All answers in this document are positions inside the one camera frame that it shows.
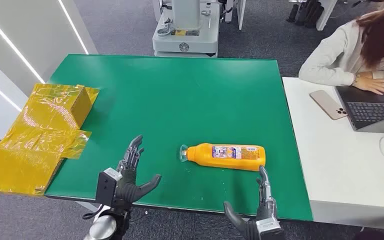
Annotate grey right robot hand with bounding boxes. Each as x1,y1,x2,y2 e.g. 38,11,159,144
223,165,279,240

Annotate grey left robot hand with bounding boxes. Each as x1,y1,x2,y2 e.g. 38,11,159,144
114,135,162,208

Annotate orange bottle with printed label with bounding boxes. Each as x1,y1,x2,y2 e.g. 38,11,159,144
179,143,266,172

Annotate white desk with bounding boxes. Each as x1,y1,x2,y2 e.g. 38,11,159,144
282,77,384,232

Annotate green table mat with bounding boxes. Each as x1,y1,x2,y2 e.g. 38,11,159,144
44,53,314,222

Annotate small yellow film-wrapped box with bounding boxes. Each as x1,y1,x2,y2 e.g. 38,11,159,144
21,83,100,132

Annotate large yellow film-wrapped box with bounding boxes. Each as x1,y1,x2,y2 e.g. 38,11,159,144
0,125,93,196

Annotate pink smartphone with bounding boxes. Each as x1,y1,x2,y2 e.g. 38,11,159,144
309,89,348,121

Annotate grey laptop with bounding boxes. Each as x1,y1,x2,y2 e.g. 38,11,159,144
334,86,384,134

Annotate white grey machine base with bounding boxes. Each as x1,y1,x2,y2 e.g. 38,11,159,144
152,0,221,59

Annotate person's hand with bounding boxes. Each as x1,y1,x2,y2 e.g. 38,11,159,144
352,72,384,96

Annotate person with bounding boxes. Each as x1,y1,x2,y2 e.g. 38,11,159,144
298,0,384,97

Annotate white furniture panel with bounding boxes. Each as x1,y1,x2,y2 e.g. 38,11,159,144
316,0,339,32
225,0,247,31

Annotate black stand legs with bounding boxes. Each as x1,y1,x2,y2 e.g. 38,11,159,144
286,0,325,29

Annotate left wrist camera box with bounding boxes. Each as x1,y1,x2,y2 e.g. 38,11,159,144
95,167,123,205

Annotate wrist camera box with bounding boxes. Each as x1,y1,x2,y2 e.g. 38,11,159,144
255,216,284,240
95,167,123,205

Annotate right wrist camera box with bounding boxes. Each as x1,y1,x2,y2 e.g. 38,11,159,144
255,216,284,240

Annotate black cable at left wrist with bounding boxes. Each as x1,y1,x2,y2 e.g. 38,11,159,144
81,203,105,221

